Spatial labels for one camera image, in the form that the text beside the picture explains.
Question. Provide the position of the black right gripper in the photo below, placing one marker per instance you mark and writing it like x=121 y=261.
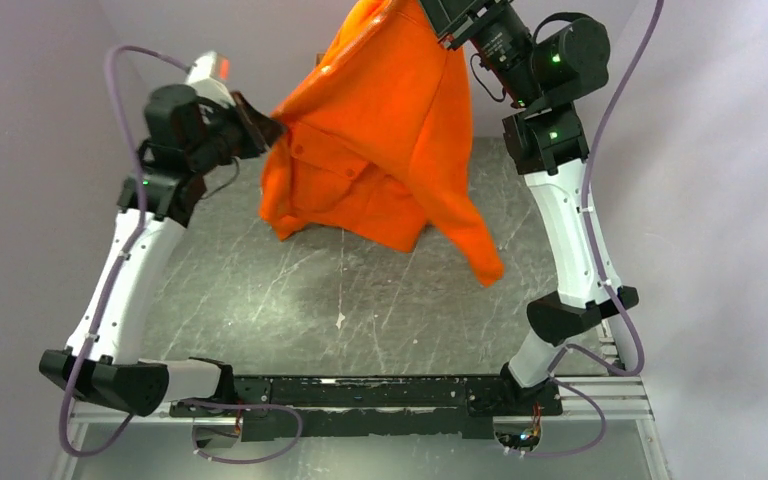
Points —
x=459 y=19

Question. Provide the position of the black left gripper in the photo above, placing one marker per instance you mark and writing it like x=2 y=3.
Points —
x=266 y=129

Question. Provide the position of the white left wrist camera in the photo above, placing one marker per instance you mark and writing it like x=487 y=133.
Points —
x=208 y=77

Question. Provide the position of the orange jacket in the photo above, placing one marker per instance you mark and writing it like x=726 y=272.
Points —
x=378 y=140

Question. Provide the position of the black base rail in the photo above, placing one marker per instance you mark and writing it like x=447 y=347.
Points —
x=466 y=404

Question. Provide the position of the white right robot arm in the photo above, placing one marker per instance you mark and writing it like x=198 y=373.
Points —
x=545 y=138

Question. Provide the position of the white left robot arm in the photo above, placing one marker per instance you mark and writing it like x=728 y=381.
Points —
x=191 y=131

